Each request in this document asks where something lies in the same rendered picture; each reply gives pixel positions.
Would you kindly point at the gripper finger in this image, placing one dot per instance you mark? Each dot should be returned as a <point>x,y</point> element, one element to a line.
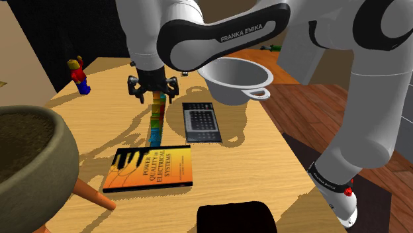
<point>133,85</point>
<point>173,86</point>

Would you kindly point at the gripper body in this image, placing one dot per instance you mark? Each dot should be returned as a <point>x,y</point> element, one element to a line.
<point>150,80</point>

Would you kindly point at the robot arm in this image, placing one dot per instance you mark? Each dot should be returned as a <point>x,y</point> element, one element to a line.
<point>371,113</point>

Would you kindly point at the multicoloured block tower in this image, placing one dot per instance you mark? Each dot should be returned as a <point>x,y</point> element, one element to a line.
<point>157,119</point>

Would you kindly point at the black calculator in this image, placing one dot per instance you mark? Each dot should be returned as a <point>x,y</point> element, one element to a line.
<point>202,122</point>

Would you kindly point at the red yellow blue toy figure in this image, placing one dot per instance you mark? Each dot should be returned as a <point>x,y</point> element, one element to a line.
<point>78,76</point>

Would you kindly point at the orange book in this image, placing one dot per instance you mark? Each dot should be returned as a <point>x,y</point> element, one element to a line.
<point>151,167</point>

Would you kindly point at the light wooden table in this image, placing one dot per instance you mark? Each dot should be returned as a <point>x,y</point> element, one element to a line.
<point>245,174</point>

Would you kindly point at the olive planter on wooden legs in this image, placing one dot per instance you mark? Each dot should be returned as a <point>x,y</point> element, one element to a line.
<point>38,167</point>

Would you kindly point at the black cylinder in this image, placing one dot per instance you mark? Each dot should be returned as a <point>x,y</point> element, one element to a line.
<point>235,219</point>

